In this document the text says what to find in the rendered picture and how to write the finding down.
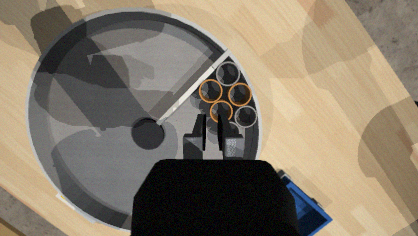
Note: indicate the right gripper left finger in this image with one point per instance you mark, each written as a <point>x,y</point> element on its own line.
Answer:
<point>193,146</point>

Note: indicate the wooden table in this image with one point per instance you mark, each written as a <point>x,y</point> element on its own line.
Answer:
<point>316,100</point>

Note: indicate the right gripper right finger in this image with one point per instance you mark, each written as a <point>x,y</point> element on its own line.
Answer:
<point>233,146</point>

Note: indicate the bronze bushing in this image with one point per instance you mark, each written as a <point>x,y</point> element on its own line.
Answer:
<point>233,100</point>
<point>203,96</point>
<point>214,115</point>

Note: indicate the grey turntable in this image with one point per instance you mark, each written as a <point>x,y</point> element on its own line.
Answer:
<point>116,66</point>

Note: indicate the tan wooden board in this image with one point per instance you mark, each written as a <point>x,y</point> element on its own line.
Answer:
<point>6,230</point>

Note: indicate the blue crate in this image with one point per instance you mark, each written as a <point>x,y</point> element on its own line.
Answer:
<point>310,216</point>

